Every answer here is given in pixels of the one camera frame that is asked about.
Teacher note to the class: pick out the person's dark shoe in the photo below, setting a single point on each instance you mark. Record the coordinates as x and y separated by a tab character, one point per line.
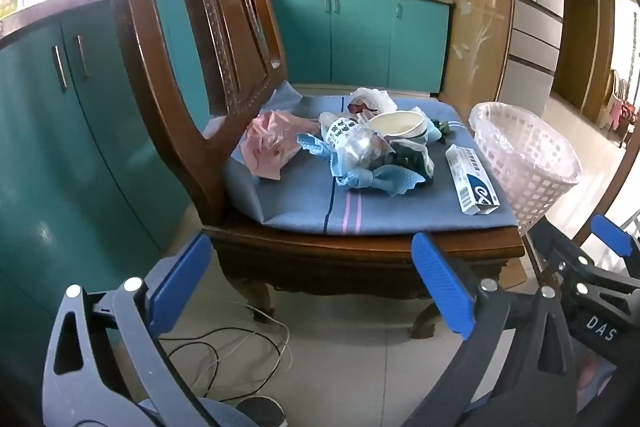
260	413

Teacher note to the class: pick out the white and blue carton box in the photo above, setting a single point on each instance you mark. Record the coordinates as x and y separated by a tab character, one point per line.
472	182

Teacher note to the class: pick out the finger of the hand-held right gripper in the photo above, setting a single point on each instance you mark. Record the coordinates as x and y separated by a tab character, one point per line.
609	234
545	242

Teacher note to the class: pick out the white paper cup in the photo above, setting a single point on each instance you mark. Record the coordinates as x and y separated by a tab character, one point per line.
395	124

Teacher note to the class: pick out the carved wooden chair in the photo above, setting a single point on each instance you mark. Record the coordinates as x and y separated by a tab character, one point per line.
165	107

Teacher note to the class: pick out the blue face mask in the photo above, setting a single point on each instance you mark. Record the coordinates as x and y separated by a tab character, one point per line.
380	182

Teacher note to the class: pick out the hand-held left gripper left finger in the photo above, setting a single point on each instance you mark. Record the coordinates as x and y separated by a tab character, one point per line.
182	278

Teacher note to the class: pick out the large pink plastic bag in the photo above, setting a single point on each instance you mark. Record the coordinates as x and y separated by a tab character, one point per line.
270	142

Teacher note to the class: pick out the dark green packet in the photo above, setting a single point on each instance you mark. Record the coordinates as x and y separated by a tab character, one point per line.
412	159

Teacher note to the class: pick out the chairs with pink clothes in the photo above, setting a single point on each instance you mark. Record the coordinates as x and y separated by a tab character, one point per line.
620	107

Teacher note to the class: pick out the white lattice plastic basket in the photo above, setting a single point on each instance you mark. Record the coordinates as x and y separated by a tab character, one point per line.
530	157

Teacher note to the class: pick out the silver refrigerator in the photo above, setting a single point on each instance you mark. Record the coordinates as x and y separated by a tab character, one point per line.
537	7

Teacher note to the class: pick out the wooden glass partition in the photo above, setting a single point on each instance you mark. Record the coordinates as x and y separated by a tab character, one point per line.
475	17

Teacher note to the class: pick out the blue striped seat cushion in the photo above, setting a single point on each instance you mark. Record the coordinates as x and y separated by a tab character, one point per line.
310	207

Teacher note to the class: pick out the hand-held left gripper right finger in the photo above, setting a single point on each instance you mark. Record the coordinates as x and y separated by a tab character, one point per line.
442	282

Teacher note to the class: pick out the teal side cabinets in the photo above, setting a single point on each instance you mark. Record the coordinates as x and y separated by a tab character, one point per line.
65	157

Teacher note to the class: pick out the white plastic bag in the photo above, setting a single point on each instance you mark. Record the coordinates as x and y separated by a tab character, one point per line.
375	97

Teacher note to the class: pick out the clear plastic bottle with label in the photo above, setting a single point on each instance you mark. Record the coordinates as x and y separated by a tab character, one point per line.
350	139

